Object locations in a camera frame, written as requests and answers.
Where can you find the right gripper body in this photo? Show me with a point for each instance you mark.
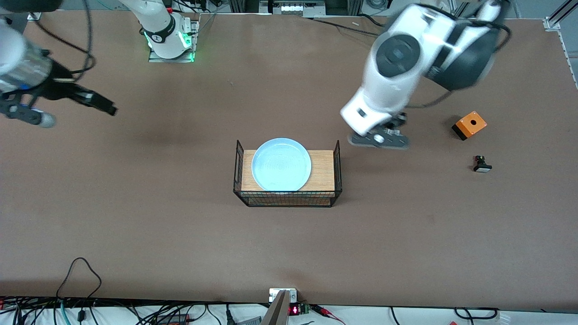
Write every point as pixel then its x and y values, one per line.
pixel 58 85

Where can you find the light blue plate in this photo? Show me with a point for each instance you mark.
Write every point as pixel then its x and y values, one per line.
pixel 281 164

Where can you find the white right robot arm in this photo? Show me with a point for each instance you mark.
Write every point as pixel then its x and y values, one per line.
pixel 160 27

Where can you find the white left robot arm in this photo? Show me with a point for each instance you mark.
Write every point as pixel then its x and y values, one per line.
pixel 417 27

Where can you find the orange button box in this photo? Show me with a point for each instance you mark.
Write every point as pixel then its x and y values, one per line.
pixel 472 123

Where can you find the black square push button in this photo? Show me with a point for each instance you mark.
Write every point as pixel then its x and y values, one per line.
pixel 482 166

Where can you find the aluminium extrusion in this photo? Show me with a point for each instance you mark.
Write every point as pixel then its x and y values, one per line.
pixel 31 16
pixel 557 16

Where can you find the red probe lead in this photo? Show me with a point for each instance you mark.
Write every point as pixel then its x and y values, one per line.
pixel 329 314

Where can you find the red LED display module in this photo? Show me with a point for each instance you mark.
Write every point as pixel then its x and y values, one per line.
pixel 295 310

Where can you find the grey metal bar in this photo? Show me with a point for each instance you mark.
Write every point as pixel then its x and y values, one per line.
pixel 276 311

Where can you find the black power adapter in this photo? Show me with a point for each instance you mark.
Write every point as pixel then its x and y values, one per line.
pixel 174 319

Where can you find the aluminium frame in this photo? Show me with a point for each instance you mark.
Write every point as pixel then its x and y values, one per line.
pixel 293 6

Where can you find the white bracket plate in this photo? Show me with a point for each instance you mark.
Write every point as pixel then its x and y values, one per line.
pixel 272 294

